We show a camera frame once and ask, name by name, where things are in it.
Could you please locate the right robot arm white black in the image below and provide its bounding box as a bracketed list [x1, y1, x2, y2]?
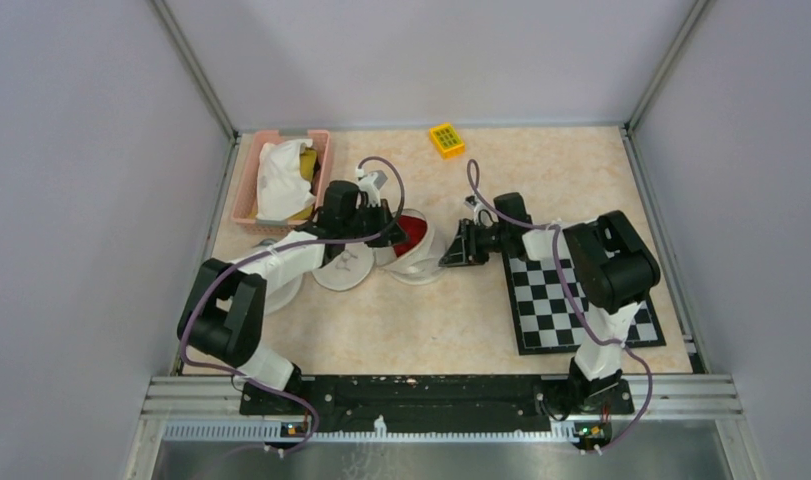
[438, 192, 661, 412]

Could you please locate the black white checkerboard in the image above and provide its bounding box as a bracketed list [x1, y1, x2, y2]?
[497, 221, 668, 356]

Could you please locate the yellow bra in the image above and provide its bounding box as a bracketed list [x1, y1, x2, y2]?
[249, 146, 321, 222]

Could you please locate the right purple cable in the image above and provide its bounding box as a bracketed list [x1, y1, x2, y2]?
[466, 158, 654, 455]

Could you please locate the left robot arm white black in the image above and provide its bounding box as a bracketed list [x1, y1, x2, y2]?
[177, 172, 407, 414]

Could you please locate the red bra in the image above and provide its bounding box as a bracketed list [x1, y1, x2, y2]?
[393, 215, 428, 258]

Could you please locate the aluminium front rail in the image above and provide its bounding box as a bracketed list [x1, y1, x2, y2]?
[141, 374, 743, 444]

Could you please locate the pink plastic basket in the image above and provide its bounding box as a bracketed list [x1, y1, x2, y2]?
[230, 130, 333, 236]

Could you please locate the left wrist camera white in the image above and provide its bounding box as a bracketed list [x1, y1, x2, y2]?
[355, 167, 387, 207]

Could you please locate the yellow toy brick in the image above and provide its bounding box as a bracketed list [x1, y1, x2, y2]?
[429, 123, 466, 159]

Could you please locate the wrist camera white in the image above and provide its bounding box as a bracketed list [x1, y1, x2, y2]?
[464, 195, 494, 226]
[355, 167, 387, 207]

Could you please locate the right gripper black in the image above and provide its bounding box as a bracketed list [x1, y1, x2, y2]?
[440, 218, 511, 268]

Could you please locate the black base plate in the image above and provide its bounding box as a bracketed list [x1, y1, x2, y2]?
[239, 375, 635, 434]

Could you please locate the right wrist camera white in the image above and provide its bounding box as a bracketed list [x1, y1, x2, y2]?
[464, 195, 494, 226]

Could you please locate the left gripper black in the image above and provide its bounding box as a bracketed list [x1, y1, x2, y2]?
[341, 198, 409, 247]

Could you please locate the white bra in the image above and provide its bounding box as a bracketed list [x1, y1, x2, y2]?
[255, 137, 318, 222]

